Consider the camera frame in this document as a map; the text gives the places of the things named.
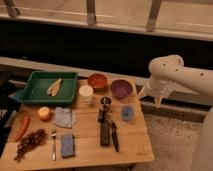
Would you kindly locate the red chili pepper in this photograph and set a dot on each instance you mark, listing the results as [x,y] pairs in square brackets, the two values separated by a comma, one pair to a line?
[23,128]

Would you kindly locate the red bowl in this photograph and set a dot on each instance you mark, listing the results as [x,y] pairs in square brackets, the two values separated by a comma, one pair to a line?
[97,81]

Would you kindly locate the yellow apple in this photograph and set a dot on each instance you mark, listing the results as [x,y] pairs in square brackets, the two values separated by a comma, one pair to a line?
[44,113]

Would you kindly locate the bunch of dark grapes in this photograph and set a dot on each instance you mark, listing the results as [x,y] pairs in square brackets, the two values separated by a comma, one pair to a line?
[29,142]

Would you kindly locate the purple bowl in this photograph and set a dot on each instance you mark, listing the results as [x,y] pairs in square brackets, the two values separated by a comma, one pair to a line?
[121,88]

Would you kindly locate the blue cup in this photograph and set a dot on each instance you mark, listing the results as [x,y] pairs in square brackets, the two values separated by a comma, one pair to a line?
[127,113]

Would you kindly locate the white cup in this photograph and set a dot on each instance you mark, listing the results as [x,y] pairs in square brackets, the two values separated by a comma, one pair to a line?
[86,92]

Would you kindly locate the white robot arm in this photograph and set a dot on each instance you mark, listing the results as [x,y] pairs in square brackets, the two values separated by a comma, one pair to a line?
[171,69]

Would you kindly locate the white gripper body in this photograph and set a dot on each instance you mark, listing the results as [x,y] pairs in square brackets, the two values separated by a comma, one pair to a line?
[156,87]

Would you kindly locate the yellow banana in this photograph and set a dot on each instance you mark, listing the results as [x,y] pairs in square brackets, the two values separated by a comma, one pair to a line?
[54,88]

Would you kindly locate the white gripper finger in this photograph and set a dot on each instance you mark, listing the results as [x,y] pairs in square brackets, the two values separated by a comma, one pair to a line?
[142,93]
[158,101]

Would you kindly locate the blue sponge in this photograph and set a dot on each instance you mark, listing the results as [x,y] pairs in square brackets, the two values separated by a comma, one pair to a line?
[67,146]

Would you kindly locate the black ice cream scoop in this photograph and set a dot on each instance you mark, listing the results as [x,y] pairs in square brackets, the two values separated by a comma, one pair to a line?
[105,104]

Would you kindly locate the green plastic tray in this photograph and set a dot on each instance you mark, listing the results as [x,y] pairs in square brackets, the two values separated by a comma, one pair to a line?
[35,91]

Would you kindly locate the grey blue cloth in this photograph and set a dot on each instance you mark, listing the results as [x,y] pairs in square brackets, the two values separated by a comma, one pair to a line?
[63,117]

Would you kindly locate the silver fork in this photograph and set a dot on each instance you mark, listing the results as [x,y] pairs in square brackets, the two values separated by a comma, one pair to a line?
[54,134]

